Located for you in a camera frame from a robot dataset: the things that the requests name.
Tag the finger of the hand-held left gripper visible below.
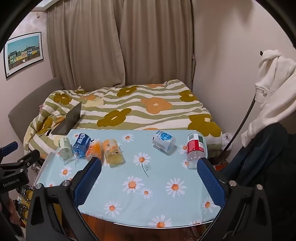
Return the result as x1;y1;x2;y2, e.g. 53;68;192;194
17;149;40;171
0;141;19;160

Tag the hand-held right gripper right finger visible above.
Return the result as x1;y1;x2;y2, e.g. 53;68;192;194
196;158;272;241

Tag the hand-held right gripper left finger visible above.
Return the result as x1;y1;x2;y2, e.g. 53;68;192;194
25;157;102;241

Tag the clear cup orange print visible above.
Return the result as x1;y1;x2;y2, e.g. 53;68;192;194
85;138;103;162

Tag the clear cup yellow label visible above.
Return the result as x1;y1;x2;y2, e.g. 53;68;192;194
102;138;125;166

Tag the clear cup green label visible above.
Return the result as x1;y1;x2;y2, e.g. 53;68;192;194
58;137;73;160

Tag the clear cup red label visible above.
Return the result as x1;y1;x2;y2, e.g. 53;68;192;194
186;132;207;170

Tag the clear cup white blue label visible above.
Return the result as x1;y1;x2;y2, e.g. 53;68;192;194
152;130;176;153

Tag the person's left hand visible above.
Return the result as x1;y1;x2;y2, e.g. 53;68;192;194
6;199;21;224

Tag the yellow black object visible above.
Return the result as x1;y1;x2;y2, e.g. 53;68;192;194
14;184;37;222

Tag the white plastic bag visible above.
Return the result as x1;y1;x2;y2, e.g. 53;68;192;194
221;133;234;151

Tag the grey bed headboard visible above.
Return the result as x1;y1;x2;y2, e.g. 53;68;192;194
8;76;64;161

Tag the daisy print tablecloth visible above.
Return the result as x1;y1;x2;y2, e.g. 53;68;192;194
34;129;224;229

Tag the dark jacket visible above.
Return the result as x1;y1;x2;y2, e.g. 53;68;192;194
219;119;296;241

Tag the grey laptop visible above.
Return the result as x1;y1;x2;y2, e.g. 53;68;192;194
51;101;83;136

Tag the dark coat rack pole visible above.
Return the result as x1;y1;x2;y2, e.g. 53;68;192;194
221;93;258;152

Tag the floral striped blanket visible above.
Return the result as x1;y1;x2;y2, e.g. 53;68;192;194
23;79;223;160

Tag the white hoodie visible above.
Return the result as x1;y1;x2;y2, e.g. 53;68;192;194
240;49;296;148

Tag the beige curtain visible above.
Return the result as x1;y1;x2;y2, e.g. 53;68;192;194
46;0;126;90
120;0;194;88

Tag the wall poster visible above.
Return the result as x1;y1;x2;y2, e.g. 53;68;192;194
4;32;44;80

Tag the curtain cord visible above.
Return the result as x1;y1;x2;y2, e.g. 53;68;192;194
191;0;195;91

